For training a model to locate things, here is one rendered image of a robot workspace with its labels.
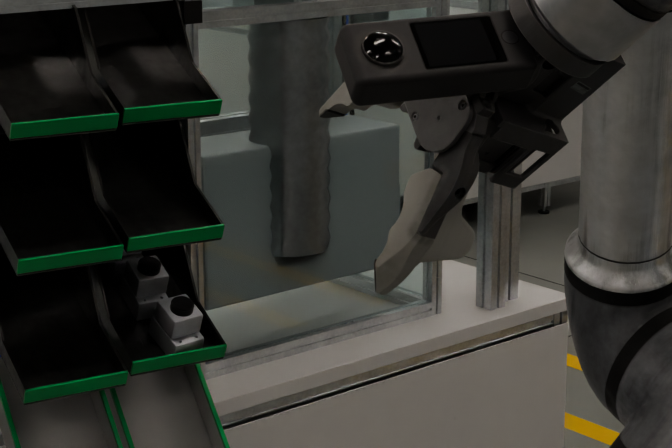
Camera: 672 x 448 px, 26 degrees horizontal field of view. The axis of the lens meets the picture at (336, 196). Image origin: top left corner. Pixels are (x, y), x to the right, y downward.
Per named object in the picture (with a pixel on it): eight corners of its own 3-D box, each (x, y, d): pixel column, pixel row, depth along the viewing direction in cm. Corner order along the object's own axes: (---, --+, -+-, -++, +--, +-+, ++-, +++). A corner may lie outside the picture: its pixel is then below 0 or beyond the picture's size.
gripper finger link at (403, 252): (458, 320, 95) (509, 188, 93) (391, 307, 91) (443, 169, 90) (429, 302, 97) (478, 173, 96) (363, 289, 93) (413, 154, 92)
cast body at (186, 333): (201, 355, 188) (210, 314, 184) (172, 364, 185) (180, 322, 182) (168, 314, 193) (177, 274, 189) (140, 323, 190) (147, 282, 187)
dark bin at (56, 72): (117, 130, 172) (125, 78, 168) (9, 142, 166) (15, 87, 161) (39, 10, 191) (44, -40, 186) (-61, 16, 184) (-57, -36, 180)
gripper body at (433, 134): (508, 199, 96) (641, 86, 89) (414, 172, 90) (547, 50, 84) (473, 109, 100) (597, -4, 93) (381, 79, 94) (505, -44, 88)
